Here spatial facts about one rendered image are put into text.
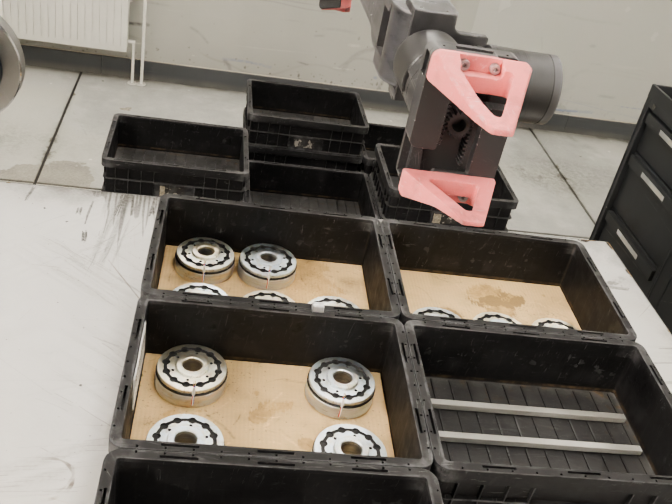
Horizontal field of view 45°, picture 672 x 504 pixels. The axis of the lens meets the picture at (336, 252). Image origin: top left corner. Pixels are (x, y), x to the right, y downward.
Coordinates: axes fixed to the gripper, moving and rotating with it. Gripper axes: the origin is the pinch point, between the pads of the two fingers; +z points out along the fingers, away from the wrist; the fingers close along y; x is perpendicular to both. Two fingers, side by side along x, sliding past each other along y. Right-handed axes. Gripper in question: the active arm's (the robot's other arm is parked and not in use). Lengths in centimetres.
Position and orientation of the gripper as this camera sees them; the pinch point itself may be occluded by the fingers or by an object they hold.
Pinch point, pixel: (484, 174)
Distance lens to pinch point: 51.6
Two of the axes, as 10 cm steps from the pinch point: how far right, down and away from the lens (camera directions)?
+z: 0.9, 5.5, -8.3
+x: -9.8, -1.1, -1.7
